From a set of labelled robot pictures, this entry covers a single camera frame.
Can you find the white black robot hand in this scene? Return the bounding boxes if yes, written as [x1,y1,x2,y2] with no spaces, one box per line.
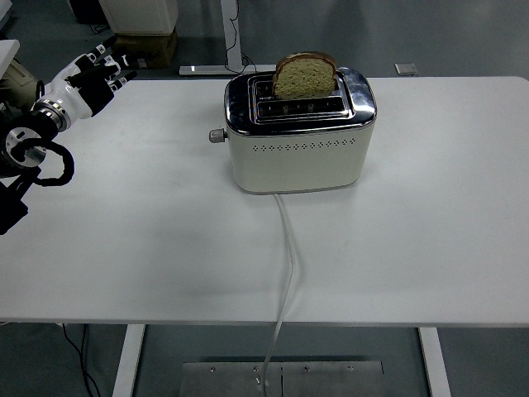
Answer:
[41,36,145,122]

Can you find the cream chrome two-slot toaster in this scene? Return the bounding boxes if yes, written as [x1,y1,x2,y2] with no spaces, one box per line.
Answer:
[208,67,378,195]

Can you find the black box in background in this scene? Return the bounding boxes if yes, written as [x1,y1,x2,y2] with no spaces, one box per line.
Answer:
[74,0,109,25]

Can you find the brown cardboard box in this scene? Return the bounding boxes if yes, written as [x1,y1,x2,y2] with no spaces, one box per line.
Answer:
[110,27,179,69]

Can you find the white cabinet on cardboard box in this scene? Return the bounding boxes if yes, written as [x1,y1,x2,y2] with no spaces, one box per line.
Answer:
[98,0,180,35]

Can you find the white background desk leg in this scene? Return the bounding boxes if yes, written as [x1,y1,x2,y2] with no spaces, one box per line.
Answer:
[179,0,276,78]

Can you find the brown bread slice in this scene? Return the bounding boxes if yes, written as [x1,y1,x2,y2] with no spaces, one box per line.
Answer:
[271,50,338,101]

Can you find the white table leg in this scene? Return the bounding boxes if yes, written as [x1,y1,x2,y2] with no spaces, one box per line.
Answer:
[111,324,146,397]
[417,326,452,397]

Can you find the black cable on desk leg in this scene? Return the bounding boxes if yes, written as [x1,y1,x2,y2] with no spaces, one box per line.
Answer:
[224,0,262,74]

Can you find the thin black floor cable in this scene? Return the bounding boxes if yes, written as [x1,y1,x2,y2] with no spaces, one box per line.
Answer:
[60,323,101,397]
[78,323,93,397]

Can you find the white toaster power cord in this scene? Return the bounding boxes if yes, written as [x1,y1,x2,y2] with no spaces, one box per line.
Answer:
[255,193,303,397]

